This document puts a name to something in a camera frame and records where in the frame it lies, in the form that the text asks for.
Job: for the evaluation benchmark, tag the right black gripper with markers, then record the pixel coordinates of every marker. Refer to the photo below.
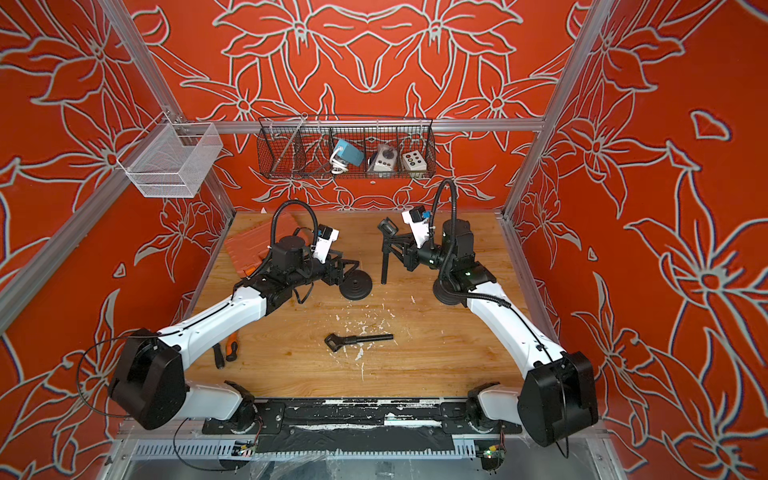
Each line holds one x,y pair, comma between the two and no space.
411,252

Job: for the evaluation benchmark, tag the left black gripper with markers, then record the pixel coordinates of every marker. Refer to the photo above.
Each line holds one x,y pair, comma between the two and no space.
331,269

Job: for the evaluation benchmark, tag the black round stand base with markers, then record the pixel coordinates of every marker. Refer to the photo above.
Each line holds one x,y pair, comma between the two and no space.
359,288

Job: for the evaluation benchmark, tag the black mic clip pole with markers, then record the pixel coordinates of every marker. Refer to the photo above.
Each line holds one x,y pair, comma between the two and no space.
388,230
335,342

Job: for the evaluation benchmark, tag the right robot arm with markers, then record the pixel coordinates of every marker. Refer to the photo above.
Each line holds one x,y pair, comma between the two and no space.
558,398

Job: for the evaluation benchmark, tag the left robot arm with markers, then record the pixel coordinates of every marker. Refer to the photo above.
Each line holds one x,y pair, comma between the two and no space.
149,381

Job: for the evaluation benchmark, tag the white button box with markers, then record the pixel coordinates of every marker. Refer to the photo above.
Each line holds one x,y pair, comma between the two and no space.
414,163

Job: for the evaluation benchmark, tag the white device black knobs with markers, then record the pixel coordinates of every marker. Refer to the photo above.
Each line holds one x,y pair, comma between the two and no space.
384,160

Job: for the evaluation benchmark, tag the orange plastic tool case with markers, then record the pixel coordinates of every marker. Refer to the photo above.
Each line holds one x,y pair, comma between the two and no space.
247,242

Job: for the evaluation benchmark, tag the teal box in basket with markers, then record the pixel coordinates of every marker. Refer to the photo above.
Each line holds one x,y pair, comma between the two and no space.
347,153

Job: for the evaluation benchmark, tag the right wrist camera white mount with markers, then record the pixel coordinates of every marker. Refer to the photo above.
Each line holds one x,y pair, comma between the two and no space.
418,219

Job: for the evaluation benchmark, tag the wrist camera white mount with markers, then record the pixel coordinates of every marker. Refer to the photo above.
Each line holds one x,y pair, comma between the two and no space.
326,236
418,219

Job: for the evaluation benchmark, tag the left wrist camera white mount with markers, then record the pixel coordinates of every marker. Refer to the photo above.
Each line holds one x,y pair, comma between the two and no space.
326,236

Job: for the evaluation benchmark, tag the black wire wall basket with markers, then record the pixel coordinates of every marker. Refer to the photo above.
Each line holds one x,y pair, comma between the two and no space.
300,147

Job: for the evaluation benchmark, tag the orange black handled tool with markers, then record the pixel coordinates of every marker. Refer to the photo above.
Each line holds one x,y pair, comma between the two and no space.
227,352

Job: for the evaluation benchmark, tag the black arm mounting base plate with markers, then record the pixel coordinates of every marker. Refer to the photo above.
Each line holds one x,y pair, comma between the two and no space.
359,428

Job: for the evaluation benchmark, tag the clear plastic wall bin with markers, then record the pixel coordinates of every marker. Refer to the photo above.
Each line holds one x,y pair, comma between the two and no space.
172,163

